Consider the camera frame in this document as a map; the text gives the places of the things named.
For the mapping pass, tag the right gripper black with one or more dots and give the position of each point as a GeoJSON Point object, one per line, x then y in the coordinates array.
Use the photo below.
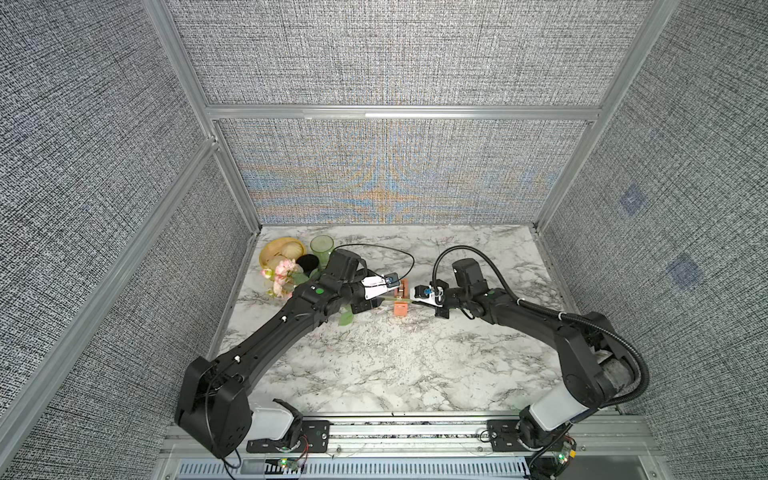
{"type": "Point", "coordinates": [440, 312]}

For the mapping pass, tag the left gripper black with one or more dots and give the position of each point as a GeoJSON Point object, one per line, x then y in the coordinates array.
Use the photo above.
{"type": "Point", "coordinates": [366, 304]}

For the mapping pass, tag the pink flower bouquet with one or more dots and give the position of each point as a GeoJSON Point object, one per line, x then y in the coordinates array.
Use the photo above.
{"type": "Point", "coordinates": [288, 277]}

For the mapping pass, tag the orange tape dispenser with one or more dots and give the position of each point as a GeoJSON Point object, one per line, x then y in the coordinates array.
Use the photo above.
{"type": "Point", "coordinates": [401, 299]}

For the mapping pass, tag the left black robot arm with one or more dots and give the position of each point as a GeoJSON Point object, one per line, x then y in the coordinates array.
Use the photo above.
{"type": "Point", "coordinates": [213, 405]}

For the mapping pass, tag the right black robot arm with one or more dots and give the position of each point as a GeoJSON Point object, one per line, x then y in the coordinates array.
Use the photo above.
{"type": "Point", "coordinates": [599, 368]}

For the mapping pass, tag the green glass cup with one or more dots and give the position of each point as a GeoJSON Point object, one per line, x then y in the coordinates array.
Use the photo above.
{"type": "Point", "coordinates": [322, 247]}

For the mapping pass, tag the black mug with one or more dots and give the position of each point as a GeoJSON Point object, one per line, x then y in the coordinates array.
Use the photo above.
{"type": "Point", "coordinates": [309, 263]}

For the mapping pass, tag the yellow bowl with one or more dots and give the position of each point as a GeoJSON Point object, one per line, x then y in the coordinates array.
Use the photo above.
{"type": "Point", "coordinates": [280, 249]}

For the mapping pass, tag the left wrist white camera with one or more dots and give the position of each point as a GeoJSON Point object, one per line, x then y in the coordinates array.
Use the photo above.
{"type": "Point", "coordinates": [377, 285]}

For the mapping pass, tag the wrist white camera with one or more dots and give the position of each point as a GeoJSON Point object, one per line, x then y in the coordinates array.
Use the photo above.
{"type": "Point", "coordinates": [377, 285]}
{"type": "Point", "coordinates": [427, 295]}

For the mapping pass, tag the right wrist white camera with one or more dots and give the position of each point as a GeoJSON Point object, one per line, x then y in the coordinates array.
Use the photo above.
{"type": "Point", "coordinates": [427, 295]}

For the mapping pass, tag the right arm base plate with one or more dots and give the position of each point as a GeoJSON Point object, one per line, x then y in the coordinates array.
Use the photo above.
{"type": "Point", "coordinates": [515, 435]}

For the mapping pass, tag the aluminium front rail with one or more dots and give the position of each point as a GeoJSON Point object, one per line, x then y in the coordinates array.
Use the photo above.
{"type": "Point", "coordinates": [445, 434]}

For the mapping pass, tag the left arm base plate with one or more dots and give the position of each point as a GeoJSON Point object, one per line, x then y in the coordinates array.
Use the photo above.
{"type": "Point", "coordinates": [312, 437]}

